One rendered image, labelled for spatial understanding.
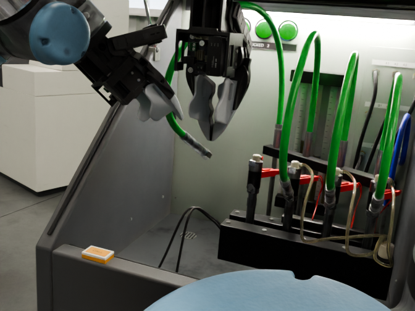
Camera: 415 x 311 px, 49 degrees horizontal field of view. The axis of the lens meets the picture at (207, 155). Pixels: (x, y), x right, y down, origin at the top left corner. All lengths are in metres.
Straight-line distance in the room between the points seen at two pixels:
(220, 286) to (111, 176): 0.85
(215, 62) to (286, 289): 0.41
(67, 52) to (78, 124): 3.21
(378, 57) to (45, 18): 0.80
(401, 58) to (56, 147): 2.97
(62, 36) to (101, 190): 0.49
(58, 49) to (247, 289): 0.44
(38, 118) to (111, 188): 2.59
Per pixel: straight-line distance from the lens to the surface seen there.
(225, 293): 0.20
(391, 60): 1.17
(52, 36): 0.58
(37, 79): 3.56
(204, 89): 0.64
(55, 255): 0.91
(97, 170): 0.98
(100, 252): 0.87
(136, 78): 0.78
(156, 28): 0.83
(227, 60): 0.56
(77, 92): 3.74
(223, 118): 0.62
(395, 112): 0.78
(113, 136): 1.02
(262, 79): 1.21
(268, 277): 0.20
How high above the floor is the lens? 1.37
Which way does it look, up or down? 15 degrees down
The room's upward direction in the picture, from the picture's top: 4 degrees clockwise
